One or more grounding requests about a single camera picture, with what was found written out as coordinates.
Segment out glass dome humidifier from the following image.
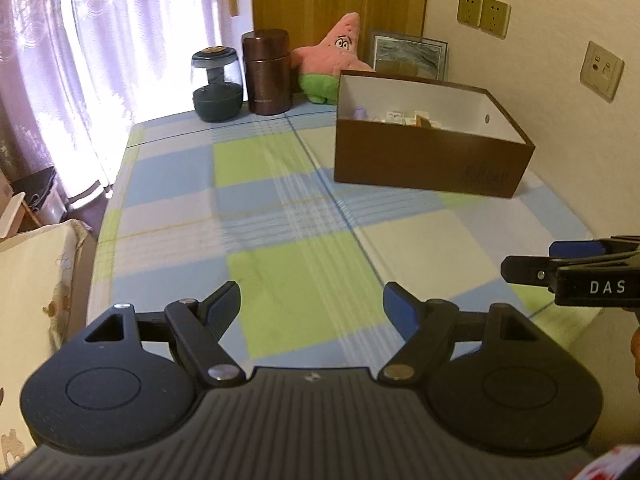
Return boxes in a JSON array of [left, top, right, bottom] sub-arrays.
[[191, 46, 244, 122]]

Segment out purple cream tube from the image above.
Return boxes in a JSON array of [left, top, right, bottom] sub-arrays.
[[352, 106, 369, 120]]

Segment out double wall outlet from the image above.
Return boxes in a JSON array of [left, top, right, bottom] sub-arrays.
[[457, 0, 512, 39]]

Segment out pink sheer curtain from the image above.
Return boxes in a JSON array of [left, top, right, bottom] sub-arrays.
[[1, 0, 253, 198]]

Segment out person's hand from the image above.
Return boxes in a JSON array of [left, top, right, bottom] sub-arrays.
[[630, 325, 640, 389]]

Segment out checkered plaid tablecloth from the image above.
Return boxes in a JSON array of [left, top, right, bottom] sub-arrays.
[[88, 102, 596, 368]]

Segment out beige wall socket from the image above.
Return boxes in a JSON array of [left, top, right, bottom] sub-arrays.
[[579, 41, 625, 102]]

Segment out orange black utility knife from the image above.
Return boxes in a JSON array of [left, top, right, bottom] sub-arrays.
[[416, 115, 435, 129]]

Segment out cream patterned fabric chair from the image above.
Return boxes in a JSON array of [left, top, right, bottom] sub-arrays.
[[1, 220, 94, 471]]

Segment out brown cylindrical canister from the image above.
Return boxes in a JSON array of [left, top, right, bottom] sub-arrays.
[[242, 28, 292, 116]]

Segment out framed grey picture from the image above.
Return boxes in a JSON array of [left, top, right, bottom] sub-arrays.
[[371, 32, 448, 81]]

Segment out cream plastic clip holder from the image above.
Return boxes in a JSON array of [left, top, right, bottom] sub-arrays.
[[405, 110, 442, 129]]

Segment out white medicine box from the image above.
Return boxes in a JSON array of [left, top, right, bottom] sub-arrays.
[[382, 110, 416, 126]]

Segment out pink starfish plush toy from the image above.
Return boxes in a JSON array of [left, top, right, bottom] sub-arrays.
[[291, 12, 373, 105]]

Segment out brown open storage box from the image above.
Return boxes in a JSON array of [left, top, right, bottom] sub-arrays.
[[334, 70, 535, 198]]

